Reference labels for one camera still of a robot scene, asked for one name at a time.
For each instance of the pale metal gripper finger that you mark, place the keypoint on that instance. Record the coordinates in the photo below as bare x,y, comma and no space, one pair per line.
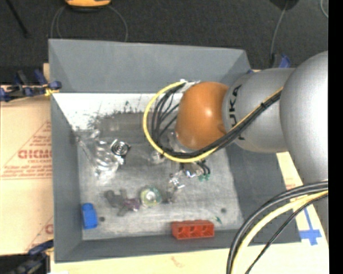
170,196
177,181

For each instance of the grey metal bin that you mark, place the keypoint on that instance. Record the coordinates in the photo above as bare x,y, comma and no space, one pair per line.
188,210

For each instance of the small clear glass thing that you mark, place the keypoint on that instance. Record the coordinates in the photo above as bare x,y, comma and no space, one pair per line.
156,156

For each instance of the red-brown flat block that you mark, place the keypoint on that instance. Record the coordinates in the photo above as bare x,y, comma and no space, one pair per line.
193,229

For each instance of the grey and purple toy animal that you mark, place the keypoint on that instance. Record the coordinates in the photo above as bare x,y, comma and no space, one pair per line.
118,201

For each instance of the round silver spiral disc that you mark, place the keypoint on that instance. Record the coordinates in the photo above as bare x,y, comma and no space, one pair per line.
120,147

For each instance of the clear plastic bottle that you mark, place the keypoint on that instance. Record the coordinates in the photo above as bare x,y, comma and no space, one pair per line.
103,158

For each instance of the blue block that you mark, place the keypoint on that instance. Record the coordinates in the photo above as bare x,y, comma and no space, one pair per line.
89,215

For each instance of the brown cardboard board, red print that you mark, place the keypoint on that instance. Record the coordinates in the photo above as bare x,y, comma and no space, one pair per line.
23,181

